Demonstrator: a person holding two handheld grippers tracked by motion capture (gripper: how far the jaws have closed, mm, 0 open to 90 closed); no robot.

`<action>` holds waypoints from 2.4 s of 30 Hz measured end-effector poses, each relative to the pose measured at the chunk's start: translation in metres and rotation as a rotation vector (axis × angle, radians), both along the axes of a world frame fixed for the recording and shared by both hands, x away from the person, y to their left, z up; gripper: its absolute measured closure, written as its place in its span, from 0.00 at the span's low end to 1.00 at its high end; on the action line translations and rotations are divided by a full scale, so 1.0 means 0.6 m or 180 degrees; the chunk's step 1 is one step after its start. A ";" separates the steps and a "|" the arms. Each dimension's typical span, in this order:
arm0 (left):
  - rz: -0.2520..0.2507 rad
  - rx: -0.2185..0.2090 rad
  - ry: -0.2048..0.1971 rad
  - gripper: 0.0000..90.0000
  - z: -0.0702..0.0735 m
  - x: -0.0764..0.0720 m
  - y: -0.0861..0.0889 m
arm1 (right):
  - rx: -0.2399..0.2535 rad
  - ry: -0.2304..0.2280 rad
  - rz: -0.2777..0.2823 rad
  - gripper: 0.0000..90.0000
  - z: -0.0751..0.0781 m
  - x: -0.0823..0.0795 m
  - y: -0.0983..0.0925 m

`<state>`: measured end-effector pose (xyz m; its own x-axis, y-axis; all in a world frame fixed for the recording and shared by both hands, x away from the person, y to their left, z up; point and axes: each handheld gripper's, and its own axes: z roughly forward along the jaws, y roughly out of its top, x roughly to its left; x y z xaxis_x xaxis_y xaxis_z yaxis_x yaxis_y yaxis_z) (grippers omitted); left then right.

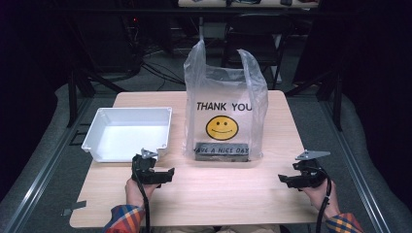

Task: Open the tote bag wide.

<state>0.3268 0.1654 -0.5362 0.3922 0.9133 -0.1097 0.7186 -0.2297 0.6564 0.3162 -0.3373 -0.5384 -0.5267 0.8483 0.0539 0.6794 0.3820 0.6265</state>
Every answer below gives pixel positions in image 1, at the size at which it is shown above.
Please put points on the black folding chair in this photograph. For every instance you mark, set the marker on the black folding chair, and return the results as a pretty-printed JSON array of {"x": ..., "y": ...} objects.
[{"x": 259, "y": 35}]

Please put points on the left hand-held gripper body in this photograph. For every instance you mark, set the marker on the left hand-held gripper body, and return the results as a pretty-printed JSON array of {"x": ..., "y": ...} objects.
[{"x": 142, "y": 170}]

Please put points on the person's left hand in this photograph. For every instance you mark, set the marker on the person's left hand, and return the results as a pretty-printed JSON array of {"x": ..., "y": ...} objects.
[{"x": 134, "y": 194}]

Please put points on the aluminium floor rail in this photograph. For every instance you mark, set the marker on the aluminium floor rail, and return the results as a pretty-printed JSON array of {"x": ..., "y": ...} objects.
[
  {"x": 42, "y": 178},
  {"x": 356, "y": 174}
]

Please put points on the clear plastic smiley bag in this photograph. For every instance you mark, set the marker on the clear plastic smiley bag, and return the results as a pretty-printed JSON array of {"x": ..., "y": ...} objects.
[{"x": 223, "y": 93}]

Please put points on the white plastic bin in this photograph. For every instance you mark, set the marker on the white plastic bin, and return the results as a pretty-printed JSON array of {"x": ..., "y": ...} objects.
[{"x": 129, "y": 139}]

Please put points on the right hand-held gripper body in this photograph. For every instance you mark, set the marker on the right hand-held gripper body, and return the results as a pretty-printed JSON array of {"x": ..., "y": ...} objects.
[{"x": 312, "y": 174}]

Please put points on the white desk leg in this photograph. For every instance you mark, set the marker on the white desk leg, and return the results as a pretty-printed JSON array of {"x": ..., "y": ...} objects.
[{"x": 201, "y": 29}]

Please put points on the person's right hand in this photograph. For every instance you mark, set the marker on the person's right hand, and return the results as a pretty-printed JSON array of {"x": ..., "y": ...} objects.
[{"x": 319, "y": 199}]

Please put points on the grey floor tape strip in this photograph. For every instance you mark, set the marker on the grey floor tape strip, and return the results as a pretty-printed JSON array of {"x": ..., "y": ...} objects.
[{"x": 76, "y": 207}]

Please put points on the dark equipment cabinet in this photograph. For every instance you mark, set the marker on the dark equipment cabinet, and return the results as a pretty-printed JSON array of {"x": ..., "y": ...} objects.
[{"x": 107, "y": 42}]

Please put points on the black metal stand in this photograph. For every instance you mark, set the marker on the black metal stand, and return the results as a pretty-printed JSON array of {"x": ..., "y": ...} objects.
[
  {"x": 73, "y": 97},
  {"x": 338, "y": 97}
]

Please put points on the dark curtain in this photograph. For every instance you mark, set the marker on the dark curtain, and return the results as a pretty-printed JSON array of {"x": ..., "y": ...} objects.
[
  {"x": 29, "y": 64},
  {"x": 379, "y": 81}
]

